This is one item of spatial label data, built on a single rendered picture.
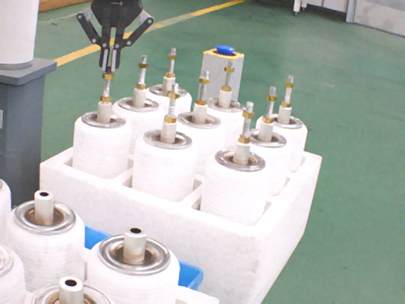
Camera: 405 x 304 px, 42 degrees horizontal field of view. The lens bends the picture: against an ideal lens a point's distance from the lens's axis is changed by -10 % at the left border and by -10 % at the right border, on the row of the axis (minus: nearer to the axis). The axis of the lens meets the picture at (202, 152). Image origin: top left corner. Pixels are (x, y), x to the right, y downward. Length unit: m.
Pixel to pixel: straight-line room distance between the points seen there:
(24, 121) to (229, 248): 0.46
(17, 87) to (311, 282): 0.65
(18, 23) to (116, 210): 0.39
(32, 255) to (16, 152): 0.49
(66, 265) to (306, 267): 0.59
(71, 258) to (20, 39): 0.52
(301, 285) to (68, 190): 0.45
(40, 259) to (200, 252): 0.31
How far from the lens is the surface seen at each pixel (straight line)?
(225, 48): 1.24
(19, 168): 1.09
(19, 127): 1.06
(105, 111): 0.93
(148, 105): 1.04
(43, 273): 0.62
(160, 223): 0.85
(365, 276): 1.12
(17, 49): 1.04
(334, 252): 1.18
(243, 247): 0.81
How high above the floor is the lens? 0.57
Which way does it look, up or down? 21 degrees down
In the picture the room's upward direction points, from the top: 8 degrees clockwise
